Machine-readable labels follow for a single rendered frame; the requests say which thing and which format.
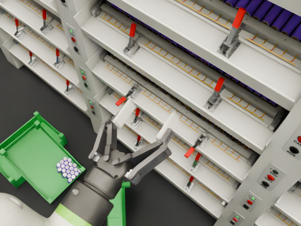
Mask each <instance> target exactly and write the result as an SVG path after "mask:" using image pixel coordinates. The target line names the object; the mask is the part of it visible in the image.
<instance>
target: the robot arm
mask: <svg viewBox="0 0 301 226"><path fill-rule="evenodd" d="M135 108H136V105H135V104H134V102H133V101H132V100H131V99H128V101H127V102H126V103H125V105H124V106H123V108H122V109H121V110H120V111H119V112H118V113H117V114H116V115H115V117H114V118H113V119H112V121H111V120H110V119H108V120H107V121H106V122H102V123H101V125H100V129H99V132H98V135H97V138H96V141H95V145H94V148H93V150H92V152H91V153H90V155H89V159H90V160H91V161H93V162H94V163H95V164H97V165H96V166H95V165H94V166H92V167H91V168H90V169H89V171H88V172H87V174H86V175H85V177H84V179H83V180H84V183H82V182H80V181H78V180H77V181H76V182H75V183H74V184H73V186H72V187H71V189H70V190H69V192H68V193H67V194H66V196H65V197H64V198H63V200H62V201H61V203H60V204H59V205H58V207H57V208H56V209H55V211H54V212H53V214H52V215H51V216H50V217H49V218H45V217H43V216H42V215H40V214H38V213H37V212H35V211H34V210H33V209H31V208H30V207H28V206H27V205H26V204H24V203H23V202H22V201H20V200H19V199H18V198H17V197H15V196H13V195H10V194H7V193H0V226H102V224H103V222H104V221H105V219H106V218H107V216H108V215H109V213H110V212H111V210H112V209H113V207H114V205H113V204H112V203H111V202H110V201H109V200H110V199H111V200H112V199H114V198H115V196H116V195H117V193H118V192H119V190H120V189H121V187H122V182H123V181H124V180H125V179H126V178H127V179H129V180H130V181H131V182H132V183H133V184H134V185H136V184H138V183H139V181H140V180H141V179H142V177H143V176H144V175H146V174H147V173H148V172H150V171H151V170H152V169H154V168H155V167H156V166H157V165H159V164H160V163H161V162H163V161H164V160H165V159H167V158H168V157H169V156H171V154H172V152H171V150H170V149H169V148H168V146H167V144H168V143H169V141H170V140H171V138H172V136H173V135H174V132H173V131H174V129H175V127H176V126H177V124H178V123H179V121H180V119H179V117H178V115H177V114H176V112H172V113H171V115H170V116H169V118H168V119H167V121H166V122H165V124H164V126H163V127H162V129H161V130H160V132H159V133H158V134H157V136H156V139H157V141H155V142H153V143H151V144H149V145H147V146H146V147H144V148H142V149H140V150H138V151H136V152H134V153H128V154H125V153H123V152H119V151H118V150H117V149H116V148H117V128H118V129H121V127H122V126H123V125H124V123H125V122H126V121H127V119H128V118H129V116H130V115H131V113H132V112H133V111H134V109H135ZM104 151H105V155H103V153H104ZM130 161H131V162H130ZM132 168H134V169H133V170H132Z"/></svg>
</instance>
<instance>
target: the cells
mask: <svg viewBox="0 0 301 226"><path fill-rule="evenodd" d="M71 160H72V159H71V158H68V159H67V157H64V158H63V160H60V162H59V163H57V164H56V168H57V172H58V173H60V172H61V173H62V174H63V175H62V178H67V179H68V180H67V183H71V182H72V180H74V179H75V178H76V177H77V176H78V175H79V174H80V173H81V171H80V170H79V169H77V168H76V166H77V164H76V163H74V164H72V162H71Z"/></svg>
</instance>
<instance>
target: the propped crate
mask: <svg viewBox="0 0 301 226"><path fill-rule="evenodd" d="M0 154H1V155H2V156H3V157H4V158H5V159H6V160H7V161H8V162H9V163H10V164H11V165H12V166H13V167H14V168H15V169H16V171H17V172H18V173H19V174H20V175H21V176H22V177H23V178H24V179H25V180H26V181H27V182H28V183H29V184H30V185H31V186H32V187H33V188H34V189H35V190H36V191H37V192H38V193H39V194H40V195H41V196H42V197H43V198H44V199H45V200H46V201H47V202H48V203H49V204H51V203H52V202H53V201H54V200H55V199H56V198H57V197H58V196H59V195H60V194H61V193H62V192H63V191H64V190H65V189H66V188H67V187H68V186H69V185H70V184H71V183H72V182H73V181H74V180H75V179H76V178H77V177H78V176H79V175H80V174H82V173H83V172H84V170H85V168H84V167H83V166H81V165H80V164H79V163H78V162H77V161H76V160H75V159H74V158H73V157H72V156H71V154H70V153H69V152H68V151H67V150H66V149H65V148H64V147H63V146H62V145H61V144H60V143H59V142H58V141H57V140H56V139H55V138H54V137H53V136H52V135H51V134H50V133H49V132H48V131H47V130H46V129H45V128H44V127H43V126H42V125H41V124H40V122H39V121H38V120H36V121H35V122H34V125H32V126H31V127H30V128H29V129H27V130H26V131H25V132H24V133H23V134H21V135H20V136H19V137H18V138H16V139H15V140H14V141H13V142H12V143H11V144H9V145H8V146H7V147H6V148H4V149H1V150H0ZM64 157H67V159H68V158H71V159H72V160H71V162H72V164H74V163H76V164H77V166H76V168H77V169H79V170H80V171H81V173H80V174H79V175H78V176H77V177H76V178H75V179H74V180H72V182H71V183H67V180H68V179H67V178H62V175H63V174H62V173H61V172H60V173H58V172H57V168H56V164H57V163H59V162H60V160H63V158H64Z"/></svg>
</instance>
